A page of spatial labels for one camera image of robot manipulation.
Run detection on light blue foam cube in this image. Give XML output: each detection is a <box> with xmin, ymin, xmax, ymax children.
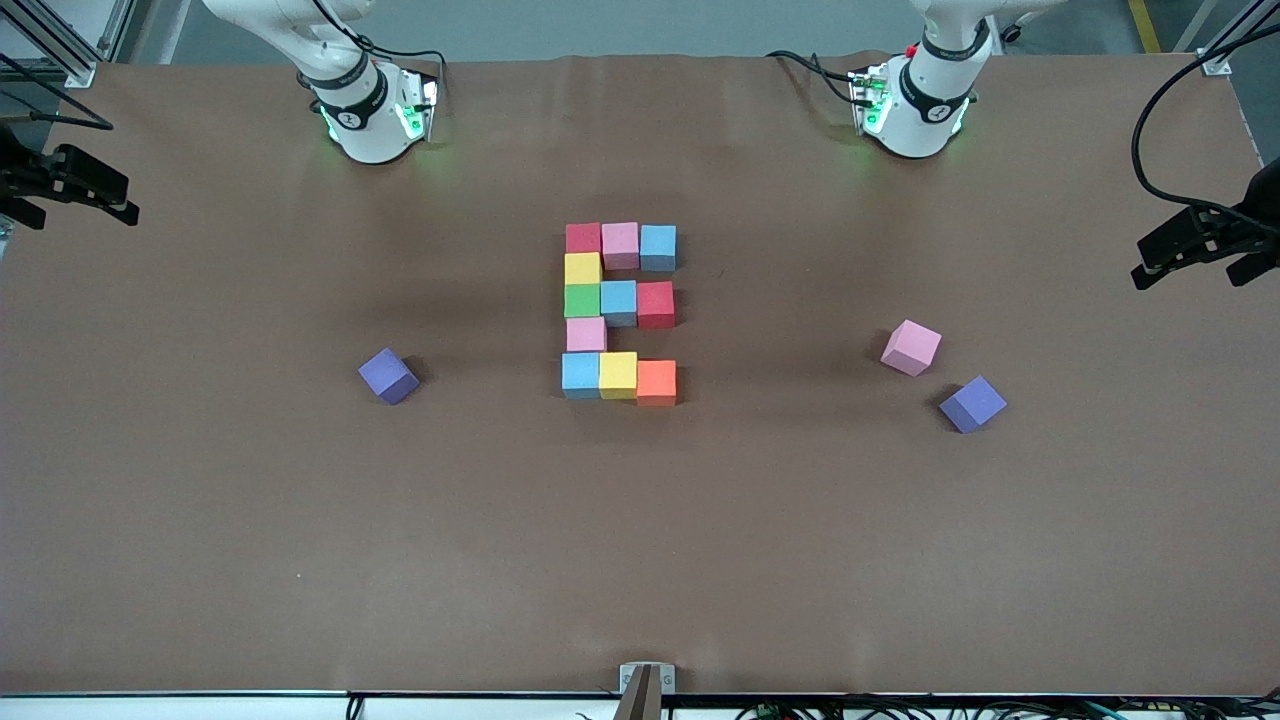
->
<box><xmin>601</xmin><ymin>280</ymin><xmax>639</xmax><ymax>329</ymax></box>
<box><xmin>561</xmin><ymin>351</ymin><xmax>603</xmax><ymax>401</ymax></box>
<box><xmin>640</xmin><ymin>224</ymin><xmax>678</xmax><ymax>273</ymax></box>

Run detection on orange foam cube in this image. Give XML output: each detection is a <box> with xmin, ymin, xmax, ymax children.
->
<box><xmin>636</xmin><ymin>360</ymin><xmax>679</xmax><ymax>408</ymax></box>

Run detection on purple foam cube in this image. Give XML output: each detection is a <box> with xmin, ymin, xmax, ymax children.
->
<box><xmin>939</xmin><ymin>375</ymin><xmax>1009</xmax><ymax>434</ymax></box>
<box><xmin>358</xmin><ymin>347</ymin><xmax>421</xmax><ymax>406</ymax></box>

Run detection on base connector box green light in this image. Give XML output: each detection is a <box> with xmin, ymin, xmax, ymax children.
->
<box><xmin>850</xmin><ymin>68</ymin><xmax>891</xmax><ymax>136</ymax></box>
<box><xmin>395</xmin><ymin>65</ymin><xmax>441</xmax><ymax>143</ymax></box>

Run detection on brown table mat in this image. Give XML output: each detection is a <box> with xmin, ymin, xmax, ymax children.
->
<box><xmin>0</xmin><ymin>52</ymin><xmax>1280</xmax><ymax>696</ymax></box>

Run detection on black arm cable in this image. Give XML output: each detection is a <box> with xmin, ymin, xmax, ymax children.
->
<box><xmin>1131</xmin><ymin>20</ymin><xmax>1280</xmax><ymax>216</ymax></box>
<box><xmin>0</xmin><ymin>50</ymin><xmax>114</xmax><ymax>132</ymax></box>

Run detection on aluminium frame post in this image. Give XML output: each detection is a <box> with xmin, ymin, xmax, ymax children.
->
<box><xmin>1175</xmin><ymin>0</ymin><xmax>1280</xmax><ymax>77</ymax></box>
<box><xmin>0</xmin><ymin>0</ymin><xmax>136</xmax><ymax>89</ymax></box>

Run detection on black base cable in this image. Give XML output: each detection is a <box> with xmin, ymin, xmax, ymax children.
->
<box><xmin>766</xmin><ymin>50</ymin><xmax>863</xmax><ymax>105</ymax></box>

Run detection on metal mount bracket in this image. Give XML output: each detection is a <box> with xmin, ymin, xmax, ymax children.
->
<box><xmin>618</xmin><ymin>662</ymin><xmax>677</xmax><ymax>720</ymax></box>

